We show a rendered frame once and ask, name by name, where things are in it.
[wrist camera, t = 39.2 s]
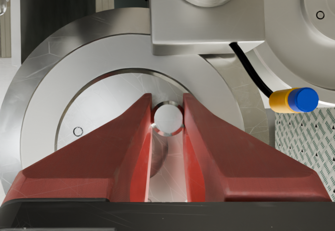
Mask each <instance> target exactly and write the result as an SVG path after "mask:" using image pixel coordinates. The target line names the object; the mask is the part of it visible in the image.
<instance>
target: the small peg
mask: <svg viewBox="0 0 335 231"><path fill-rule="evenodd" d="M151 125H152V127H153V129H154V130H155V131H156V132H157V133H158V134H160V135H162V136H168V137H169V136H174V135H177V134H178V133H180V132H181V131H182V130H183V128H184V126H185V125H184V109H183V108H182V107H181V106H180V105H179V104H178V103H176V102H173V101H164V102H161V103H159V104H157V105H156V106H155V107H154V108H153V110H152V113H151Z"/></svg>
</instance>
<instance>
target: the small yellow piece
mask: <svg viewBox="0 0 335 231"><path fill-rule="evenodd" d="M229 46H230V47H231V49H232V50H233V51H234V53H235V54H236V56H237V57H238V59H239V60H240V62H241V63H242V65H243V67H244V69H245V70H246V72H247V73H248V75H249V76H250V78H251V79H252V81H253V82H254V83H255V85H256V86H257V87H258V88H259V90H260V91H261V92H262V93H263V94H264V95H265V96H266V97H267V98H269V106H270V108H271V109H272V110H273V111H275V112H277V113H302V112H305V113H307V112H311V111H313V110H314V109H315V108H316V107H317V106H318V103H319V96H318V94H317V92H316V91H315V90H314V89H312V88H308V87H304V88H291V89H284V90H278V91H275V92H273V91H272V90H271V89H270V88H269V87H268V86H267V85H266V84H265V83H264V82H263V80H262V79H261V78H260V77H259V75H258V74H257V72H256V71H255V69H254V68H253V66H252V65H251V63H250V61H249V60H248V58H247V56H246V55H245V53H244V52H243V50H242V49H241V48H240V46H239V45H238V44H237V43H236V42H233V43H230V44H229Z"/></svg>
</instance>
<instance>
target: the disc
mask: <svg viewBox="0 0 335 231"><path fill-rule="evenodd" d="M121 33H145V34H151V31H150V9H149V8H142V7H126V8H115V9H109V10H104V11H100V12H96V13H93V14H90V15H87V16H85V17H82V18H79V19H77V20H75V21H73V22H71V23H69V24H67V25H65V26H64V27H62V28H60V29H59V30H57V31H56V32H54V33H53V34H52V35H50V36H49V37H47V38H46V39H45V40H44V41H43V42H42V43H40V44H39V45H38V46H37V47H36V48H35V49H34V50H33V51H32V52H31V54H30V55H29V56H28V57H27V58H26V60H25V61H24V62H23V63H22V65H21V66H20V68H19V69H18V71H17V72H16V74H15V76H14V77H13V79H12V81H11V83H10V85H9V87H8V89H7V92H6V94H5V97H4V99H3V102H2V105H1V109H0V181H1V184H2V187H3V190H4V193H5V195H7V193H8V191H9V189H10V187H11V185H12V183H13V181H14V179H15V177H16V176H17V174H18V172H19V171H21V170H22V168H21V162H20V152H19V140H20V130H21V125H22V120H23V117H24V113H25V110H26V107H27V105H28V102H29V100H30V98H31V96H32V94H33V92H34V90H35V89H36V87H37V85H38V84H39V82H40V81H41V80H42V78H43V77H44V76H45V74H46V73H47V72H48V71H49V70H50V69H51V68H52V67H53V66H54V65H55V64H56V63H57V62H58V61H59V60H60V59H62V58H63V57H64V56H65V55H67V54H68V53H70V52H71V51H73V50H74V49H76V48H78V47H80V46H81V45H83V44H86V43H88V42H90V41H92V40H95V39H98V38H101V37H105V36H109V35H115V34H121ZM200 55H201V56H202V57H204V58H205V59H206V60H207V61H208V62H210V63H211V64H212V65H213V66H214V67H215V68H216V69H217V70H218V72H219V73H220V74H221V75H222V77H223V78H224V79H225V81H226V82H227V84H228V85H229V87H230V88H231V90H232V92H233V94H234V96H235V98H236V100H237V102H238V105H239V108H240V111H241V114H242V118H243V122H244V128H245V132H246V133H248V134H250V135H252V136H253V137H255V138H257V139H259V140H261V141H262V142H264V143H266V144H268V145H269V127H268V120H267V115H266V111H265V107H264V103H263V100H262V97H261V95H260V92H259V90H258V87H257V86H256V85H255V83H254V82H253V81H252V79H251V78H250V76H249V75H248V73H247V72H246V70H245V69H244V67H243V65H242V63H241V62H240V60H239V59H238V57H237V56H236V54H235V53H226V54H200Z"/></svg>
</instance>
